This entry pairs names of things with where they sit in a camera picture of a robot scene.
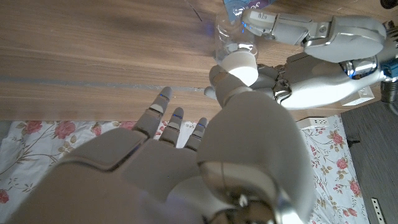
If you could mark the white cube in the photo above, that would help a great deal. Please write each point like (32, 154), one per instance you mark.
(357, 98)

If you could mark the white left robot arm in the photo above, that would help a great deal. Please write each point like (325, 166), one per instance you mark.
(392, 67)

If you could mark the small black clip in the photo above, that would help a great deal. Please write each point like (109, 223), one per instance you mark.
(353, 142)

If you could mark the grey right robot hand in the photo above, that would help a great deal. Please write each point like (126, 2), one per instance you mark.
(155, 180)

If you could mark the blue sugar packet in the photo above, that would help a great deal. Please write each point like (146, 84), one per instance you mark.
(242, 4)

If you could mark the white power strip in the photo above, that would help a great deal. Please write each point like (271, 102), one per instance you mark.
(312, 122)

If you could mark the floral backdrop cloth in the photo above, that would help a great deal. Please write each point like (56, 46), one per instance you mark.
(31, 140)

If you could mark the clear plastic medicine bottle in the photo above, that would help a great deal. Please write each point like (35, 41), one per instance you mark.
(230, 34)

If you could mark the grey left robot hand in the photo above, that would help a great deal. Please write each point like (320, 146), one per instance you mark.
(311, 84)

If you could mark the white perforated strip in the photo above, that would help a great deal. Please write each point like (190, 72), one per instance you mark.
(377, 210)

